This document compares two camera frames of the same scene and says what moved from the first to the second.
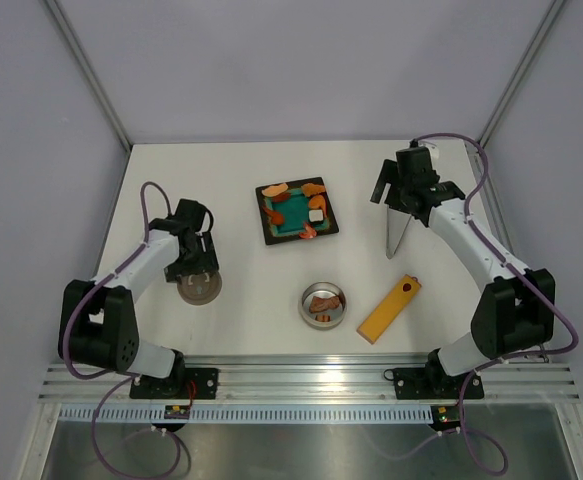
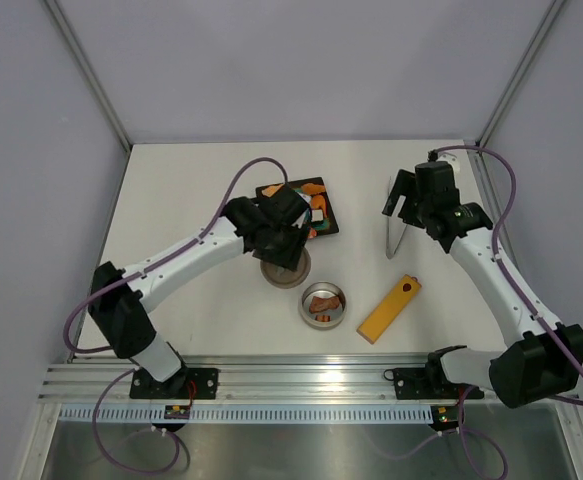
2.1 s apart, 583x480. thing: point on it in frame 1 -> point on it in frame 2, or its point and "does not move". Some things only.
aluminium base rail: (312, 379) does not move
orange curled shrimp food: (317, 201) does not move
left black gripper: (206, 261) -> (290, 257)
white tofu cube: (316, 215) does not move
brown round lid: (200, 288) -> (283, 278)
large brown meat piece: (319, 304) does not move
